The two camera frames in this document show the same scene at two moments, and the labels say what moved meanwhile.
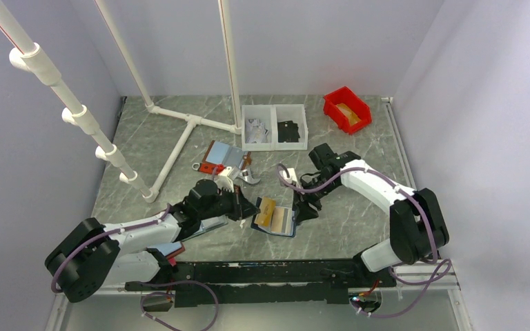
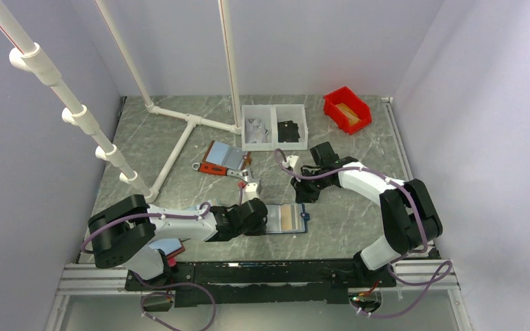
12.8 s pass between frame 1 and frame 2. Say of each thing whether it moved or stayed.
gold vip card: moved
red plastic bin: stayed
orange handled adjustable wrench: stayed
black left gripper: moved
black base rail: stayed
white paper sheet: stayed
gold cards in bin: stayed
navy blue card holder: moved
